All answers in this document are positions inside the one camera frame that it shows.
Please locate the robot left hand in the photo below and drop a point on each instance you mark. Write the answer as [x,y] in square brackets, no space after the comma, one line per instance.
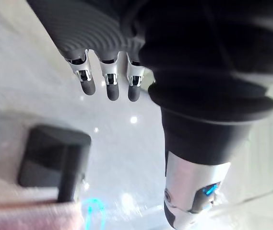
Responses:
[198,60]

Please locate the black square box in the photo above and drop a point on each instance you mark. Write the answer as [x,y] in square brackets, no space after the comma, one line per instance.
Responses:
[52,158]

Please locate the pink towel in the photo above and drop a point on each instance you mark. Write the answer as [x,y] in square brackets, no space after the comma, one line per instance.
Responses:
[28,213]

